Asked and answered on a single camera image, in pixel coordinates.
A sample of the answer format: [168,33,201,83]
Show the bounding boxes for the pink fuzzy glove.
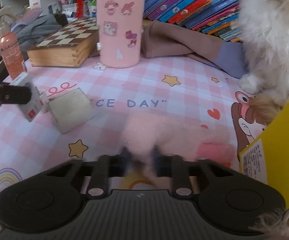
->
[122,112,236,167]

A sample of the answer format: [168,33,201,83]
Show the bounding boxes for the small white red box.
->
[10,72,44,122]

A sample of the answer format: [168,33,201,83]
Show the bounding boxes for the small white plug charger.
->
[39,89,49,114]

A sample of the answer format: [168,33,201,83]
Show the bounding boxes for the cream rounded cube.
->
[48,88,94,134]

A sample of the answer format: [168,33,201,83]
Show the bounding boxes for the pink spray bottle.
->
[0,6,26,80]

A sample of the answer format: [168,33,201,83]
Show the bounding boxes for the pink checkered table mat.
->
[0,55,265,230]

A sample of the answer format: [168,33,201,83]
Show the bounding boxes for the grey folded cloth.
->
[12,14,62,60]

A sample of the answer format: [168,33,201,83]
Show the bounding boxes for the wooden chess board box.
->
[27,17,99,68]

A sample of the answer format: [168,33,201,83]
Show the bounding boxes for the yellow cardboard box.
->
[231,92,289,208]

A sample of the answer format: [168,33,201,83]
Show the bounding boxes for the clear pen holder cup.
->
[60,0,76,18]

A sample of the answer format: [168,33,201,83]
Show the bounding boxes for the red tassel ornament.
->
[76,0,84,18]

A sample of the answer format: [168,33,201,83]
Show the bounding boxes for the green lid white jar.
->
[87,0,96,17]

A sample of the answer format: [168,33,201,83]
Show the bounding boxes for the brown purple folded garment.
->
[141,21,247,79]

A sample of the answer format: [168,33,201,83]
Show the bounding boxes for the pink sticker cylinder humidifier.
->
[96,0,145,68]

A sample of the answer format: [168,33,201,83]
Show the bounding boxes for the row of colourful books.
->
[144,0,241,42]

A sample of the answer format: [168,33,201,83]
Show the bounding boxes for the fluffy cream cat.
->
[238,0,289,125]

